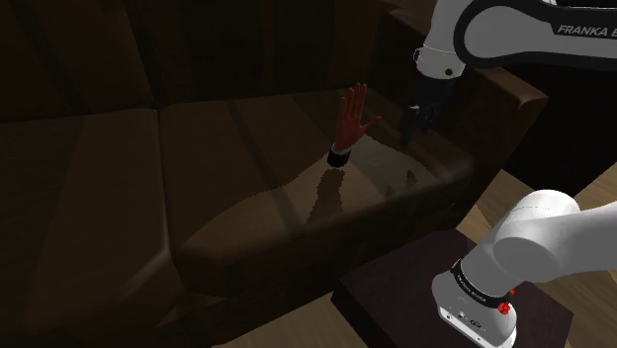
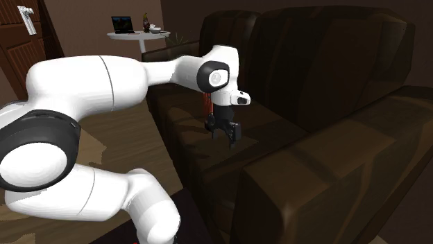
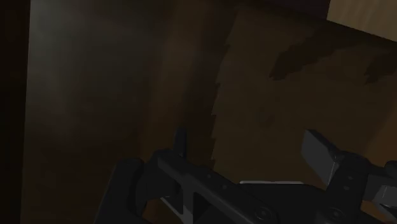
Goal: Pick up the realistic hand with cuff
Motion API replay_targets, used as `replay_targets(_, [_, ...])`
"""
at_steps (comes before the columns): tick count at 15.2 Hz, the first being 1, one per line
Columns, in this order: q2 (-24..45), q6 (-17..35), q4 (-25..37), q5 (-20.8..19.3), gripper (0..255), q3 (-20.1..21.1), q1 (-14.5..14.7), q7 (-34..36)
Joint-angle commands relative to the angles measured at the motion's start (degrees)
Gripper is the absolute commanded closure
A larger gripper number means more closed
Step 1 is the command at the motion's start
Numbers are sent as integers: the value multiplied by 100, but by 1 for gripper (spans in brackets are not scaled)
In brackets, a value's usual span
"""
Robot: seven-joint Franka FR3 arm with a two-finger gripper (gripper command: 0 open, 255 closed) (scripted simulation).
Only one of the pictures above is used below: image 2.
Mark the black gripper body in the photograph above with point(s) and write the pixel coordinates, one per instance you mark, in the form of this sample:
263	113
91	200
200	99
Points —
222	114

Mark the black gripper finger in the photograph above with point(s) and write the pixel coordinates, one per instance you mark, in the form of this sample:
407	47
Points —
234	133
210	124

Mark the white round side table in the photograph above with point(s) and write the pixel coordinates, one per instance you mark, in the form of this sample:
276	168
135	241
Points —
138	33

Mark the red cylindrical object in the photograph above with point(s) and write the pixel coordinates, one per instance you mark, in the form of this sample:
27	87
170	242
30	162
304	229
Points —
206	105

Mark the brown wooden door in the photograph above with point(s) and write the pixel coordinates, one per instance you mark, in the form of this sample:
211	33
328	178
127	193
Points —
23	44

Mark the dark brown leather sofa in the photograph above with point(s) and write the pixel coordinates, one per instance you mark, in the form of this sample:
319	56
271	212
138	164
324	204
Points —
331	111

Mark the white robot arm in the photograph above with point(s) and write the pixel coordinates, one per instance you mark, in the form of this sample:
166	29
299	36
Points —
77	84

